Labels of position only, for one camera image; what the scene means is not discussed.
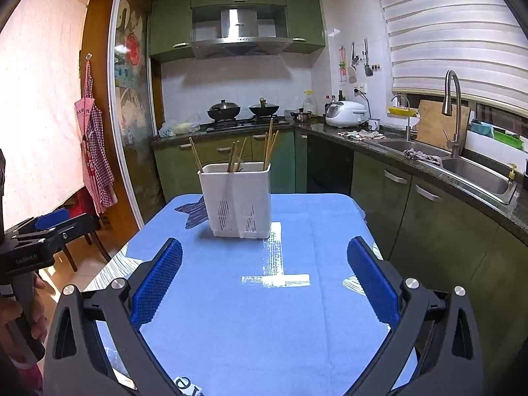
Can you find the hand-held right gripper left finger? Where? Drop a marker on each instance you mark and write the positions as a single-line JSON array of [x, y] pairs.
[[159, 286]]

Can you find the white window blinds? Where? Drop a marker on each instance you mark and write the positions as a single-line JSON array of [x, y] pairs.
[[449, 29]]

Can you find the small chrome faucet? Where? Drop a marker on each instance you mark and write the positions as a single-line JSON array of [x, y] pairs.
[[408, 123]]

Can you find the blue printed tablecloth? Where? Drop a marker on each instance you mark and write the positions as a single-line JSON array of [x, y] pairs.
[[247, 317]]

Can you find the dark granite countertop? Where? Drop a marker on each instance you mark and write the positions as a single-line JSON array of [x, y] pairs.
[[326, 130]]

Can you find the white wall outlet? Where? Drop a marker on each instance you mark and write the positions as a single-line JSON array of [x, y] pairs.
[[360, 88]]

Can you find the teal plastic container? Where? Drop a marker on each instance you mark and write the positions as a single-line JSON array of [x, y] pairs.
[[481, 128]]

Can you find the white plastic utensil holder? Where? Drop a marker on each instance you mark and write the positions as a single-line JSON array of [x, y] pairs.
[[251, 189]]

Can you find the green plastic basket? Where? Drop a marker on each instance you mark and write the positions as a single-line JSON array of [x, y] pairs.
[[509, 140]]

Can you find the bundle of wooden chopsticks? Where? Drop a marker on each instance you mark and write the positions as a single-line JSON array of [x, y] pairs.
[[268, 144]]

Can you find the black hanging spatula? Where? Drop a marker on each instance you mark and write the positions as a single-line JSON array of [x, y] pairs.
[[368, 70]]

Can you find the steel range hood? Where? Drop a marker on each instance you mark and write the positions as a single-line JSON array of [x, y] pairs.
[[239, 22]]

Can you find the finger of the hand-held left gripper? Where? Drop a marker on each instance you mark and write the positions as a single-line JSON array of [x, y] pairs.
[[70, 229], [51, 218]]

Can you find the tall steel faucet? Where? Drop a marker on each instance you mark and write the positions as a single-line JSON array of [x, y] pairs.
[[453, 132]]

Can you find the white hanging spatula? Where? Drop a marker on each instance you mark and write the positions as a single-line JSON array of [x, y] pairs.
[[352, 72]]

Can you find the red hanging ornament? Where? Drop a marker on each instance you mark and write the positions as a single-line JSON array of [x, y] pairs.
[[342, 65]]

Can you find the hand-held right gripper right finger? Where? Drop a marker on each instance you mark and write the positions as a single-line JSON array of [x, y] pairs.
[[373, 280]]

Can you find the person's left hand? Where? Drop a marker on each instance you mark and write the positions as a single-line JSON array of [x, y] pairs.
[[10, 330]]

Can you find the yellow sponge tray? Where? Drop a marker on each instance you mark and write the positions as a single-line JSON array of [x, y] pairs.
[[401, 112]]

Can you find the white rice cooker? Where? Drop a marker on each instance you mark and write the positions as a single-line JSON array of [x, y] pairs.
[[346, 114]]

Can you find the small yellow sink clip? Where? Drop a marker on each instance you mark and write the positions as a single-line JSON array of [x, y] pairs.
[[512, 172]]

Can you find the cooking oil bottle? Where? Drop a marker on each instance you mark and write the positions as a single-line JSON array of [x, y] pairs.
[[309, 103]]

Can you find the black wok with glass lid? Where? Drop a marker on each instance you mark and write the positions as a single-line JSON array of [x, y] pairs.
[[223, 110]]

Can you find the wooden cutting board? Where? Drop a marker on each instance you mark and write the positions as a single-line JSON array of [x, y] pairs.
[[433, 126]]

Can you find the pale dotted curtain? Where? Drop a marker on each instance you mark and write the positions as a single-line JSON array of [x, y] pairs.
[[41, 99]]

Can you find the person's left forearm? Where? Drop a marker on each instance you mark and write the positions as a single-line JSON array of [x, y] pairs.
[[29, 379]]

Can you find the small steel pot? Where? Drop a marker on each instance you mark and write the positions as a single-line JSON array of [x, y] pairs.
[[302, 116]]

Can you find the patterned dish cloth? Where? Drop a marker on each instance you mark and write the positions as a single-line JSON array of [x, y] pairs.
[[361, 134]]

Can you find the black gas stove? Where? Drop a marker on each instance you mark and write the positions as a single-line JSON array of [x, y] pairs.
[[247, 123]]

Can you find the black wok with knob lid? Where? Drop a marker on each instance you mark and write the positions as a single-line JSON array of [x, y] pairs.
[[264, 109]]

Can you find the steel double sink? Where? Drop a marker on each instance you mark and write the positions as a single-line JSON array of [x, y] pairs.
[[474, 173]]

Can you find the red checked apron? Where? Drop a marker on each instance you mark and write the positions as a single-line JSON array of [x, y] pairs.
[[97, 152]]

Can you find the green upper kitchen cabinets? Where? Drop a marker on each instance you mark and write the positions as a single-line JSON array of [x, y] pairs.
[[169, 24]]

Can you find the white mug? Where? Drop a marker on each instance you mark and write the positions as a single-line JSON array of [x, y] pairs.
[[374, 125]]

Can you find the clear plastic bag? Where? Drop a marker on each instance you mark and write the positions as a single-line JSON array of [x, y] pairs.
[[179, 128]]

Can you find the printed glass sliding door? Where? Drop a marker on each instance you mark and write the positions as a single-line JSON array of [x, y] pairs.
[[134, 115]]

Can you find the grey rag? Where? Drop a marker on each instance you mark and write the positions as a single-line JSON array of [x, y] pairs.
[[420, 156]]

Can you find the dark wooden chair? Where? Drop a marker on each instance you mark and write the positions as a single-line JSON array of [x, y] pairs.
[[97, 243]]

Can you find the cluster of dark sauce bottles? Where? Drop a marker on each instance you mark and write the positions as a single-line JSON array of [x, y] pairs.
[[334, 101]]

